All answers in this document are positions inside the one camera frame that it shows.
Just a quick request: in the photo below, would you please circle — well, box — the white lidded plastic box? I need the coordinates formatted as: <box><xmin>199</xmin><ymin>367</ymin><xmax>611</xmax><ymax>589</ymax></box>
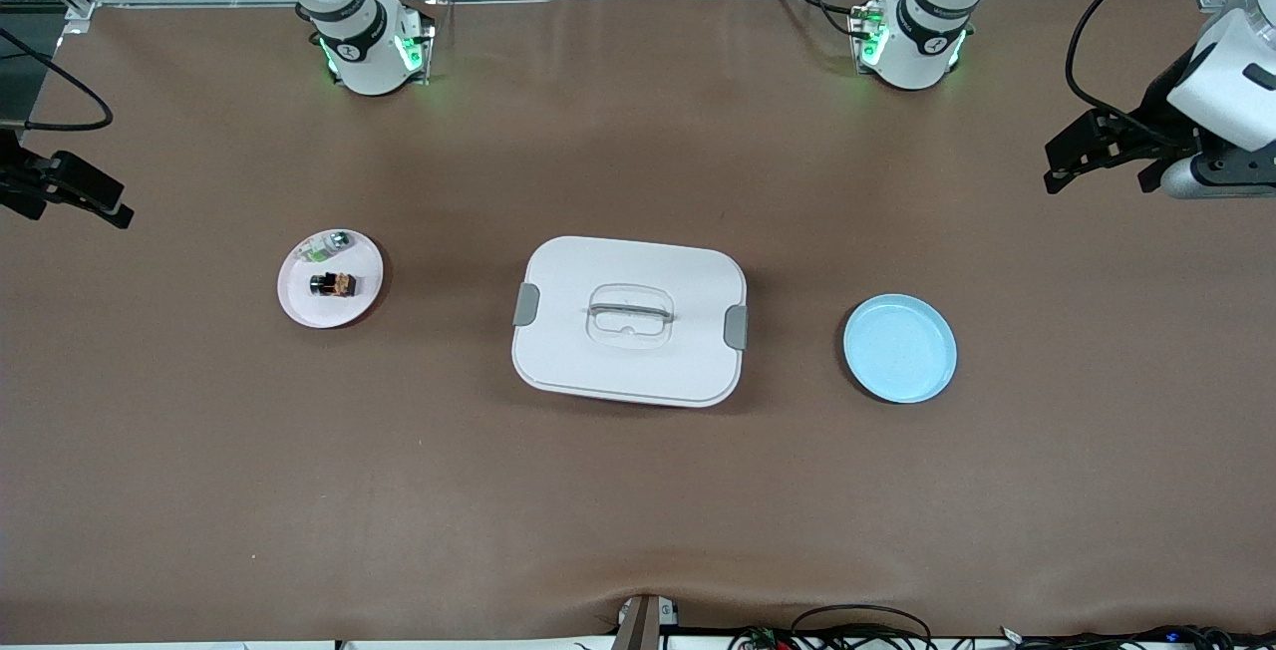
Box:
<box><xmin>511</xmin><ymin>236</ymin><xmax>749</xmax><ymax>409</ymax></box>

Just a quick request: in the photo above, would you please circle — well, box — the light blue round plate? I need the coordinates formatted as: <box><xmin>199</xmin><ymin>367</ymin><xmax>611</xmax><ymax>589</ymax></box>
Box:
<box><xmin>843</xmin><ymin>293</ymin><xmax>958</xmax><ymax>405</ymax></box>

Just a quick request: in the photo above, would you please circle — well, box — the pink round plate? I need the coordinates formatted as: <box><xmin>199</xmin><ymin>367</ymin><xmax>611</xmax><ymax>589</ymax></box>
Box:
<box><xmin>277</xmin><ymin>228</ymin><xmax>385</xmax><ymax>330</ymax></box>

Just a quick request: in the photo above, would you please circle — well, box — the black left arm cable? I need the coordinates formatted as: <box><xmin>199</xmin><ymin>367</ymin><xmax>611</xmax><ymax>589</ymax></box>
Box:
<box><xmin>1065</xmin><ymin>0</ymin><xmax>1262</xmax><ymax>148</ymax></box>

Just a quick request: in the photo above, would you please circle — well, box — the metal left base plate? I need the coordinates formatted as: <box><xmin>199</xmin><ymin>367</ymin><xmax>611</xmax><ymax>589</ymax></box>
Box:
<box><xmin>847</xmin><ymin>4</ymin><xmax>880</xmax><ymax>65</ymax></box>

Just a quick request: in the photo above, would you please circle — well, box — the clear box lid handle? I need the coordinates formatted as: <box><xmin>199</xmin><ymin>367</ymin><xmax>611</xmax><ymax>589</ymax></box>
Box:
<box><xmin>583</xmin><ymin>283</ymin><xmax>677</xmax><ymax>347</ymax></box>

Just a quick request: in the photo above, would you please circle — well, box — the black cable bundle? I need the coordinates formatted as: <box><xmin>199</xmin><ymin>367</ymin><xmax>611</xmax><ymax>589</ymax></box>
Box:
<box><xmin>728</xmin><ymin>622</ymin><xmax>1276</xmax><ymax>650</ymax></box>

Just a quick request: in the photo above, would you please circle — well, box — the black cable loop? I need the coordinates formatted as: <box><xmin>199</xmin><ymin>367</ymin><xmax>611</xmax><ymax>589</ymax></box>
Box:
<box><xmin>793</xmin><ymin>605</ymin><xmax>933</xmax><ymax>650</ymax></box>

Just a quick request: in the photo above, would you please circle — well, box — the brown grey mounting post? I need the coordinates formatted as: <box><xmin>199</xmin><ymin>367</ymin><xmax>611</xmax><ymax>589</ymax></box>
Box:
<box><xmin>611</xmin><ymin>593</ymin><xmax>681</xmax><ymax>650</ymax></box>

